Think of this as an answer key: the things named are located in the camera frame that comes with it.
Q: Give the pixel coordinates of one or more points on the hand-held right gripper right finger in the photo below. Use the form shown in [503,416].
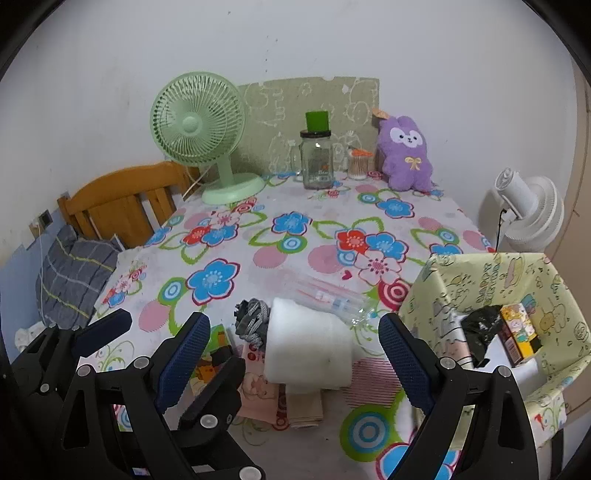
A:
[406,364]

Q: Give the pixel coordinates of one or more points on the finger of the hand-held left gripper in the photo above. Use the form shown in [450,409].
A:
[101,330]
[217,392]

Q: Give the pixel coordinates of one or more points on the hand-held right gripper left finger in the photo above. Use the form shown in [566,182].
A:
[184,360]

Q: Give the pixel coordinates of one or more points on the colourful cartoon packet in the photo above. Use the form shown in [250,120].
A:
[217,341]

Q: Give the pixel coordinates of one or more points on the pink wet wipes packet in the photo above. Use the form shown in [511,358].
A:
[258,392]

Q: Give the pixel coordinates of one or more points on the grey knitted fabric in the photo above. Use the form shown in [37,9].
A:
[251,318]

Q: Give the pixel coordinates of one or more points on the beige cloth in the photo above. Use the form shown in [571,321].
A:
[304,406]

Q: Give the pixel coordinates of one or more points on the white towel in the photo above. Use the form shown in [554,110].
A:
[309,346]

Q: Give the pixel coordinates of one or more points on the clear plastic bottle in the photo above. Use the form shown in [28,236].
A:
[332,297]

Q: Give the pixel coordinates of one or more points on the yellow cartoon print storage box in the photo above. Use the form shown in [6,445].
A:
[466,281]

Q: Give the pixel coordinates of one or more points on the white power strip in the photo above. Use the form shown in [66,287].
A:
[27,336]

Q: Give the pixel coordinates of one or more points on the grey plaid pillow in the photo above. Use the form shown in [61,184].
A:
[69,272]

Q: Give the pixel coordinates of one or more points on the black plastic bag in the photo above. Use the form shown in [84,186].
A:
[480,330]

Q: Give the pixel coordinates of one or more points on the orange yellow carton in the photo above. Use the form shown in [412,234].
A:
[519,332]

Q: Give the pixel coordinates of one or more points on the wooden bed headboard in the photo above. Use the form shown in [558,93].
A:
[120,203]

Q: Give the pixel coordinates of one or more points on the white circulator fan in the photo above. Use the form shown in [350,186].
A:
[535,207]

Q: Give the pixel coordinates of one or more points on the cotton swab jar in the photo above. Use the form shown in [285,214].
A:
[360,166]

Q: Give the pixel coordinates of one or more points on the purple plush bunny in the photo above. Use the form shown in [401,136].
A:
[406,157]

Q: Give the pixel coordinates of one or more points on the glass mason jar mug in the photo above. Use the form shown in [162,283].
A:
[316,161]

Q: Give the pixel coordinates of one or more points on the green desk fan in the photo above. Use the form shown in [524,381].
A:
[194,124]

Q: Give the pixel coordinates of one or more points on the green plastic cap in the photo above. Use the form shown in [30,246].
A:
[317,121]

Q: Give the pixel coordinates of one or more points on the bear print cardboard panel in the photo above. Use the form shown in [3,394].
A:
[277,106]

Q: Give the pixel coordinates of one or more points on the wall socket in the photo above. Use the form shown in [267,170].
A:
[45,218]

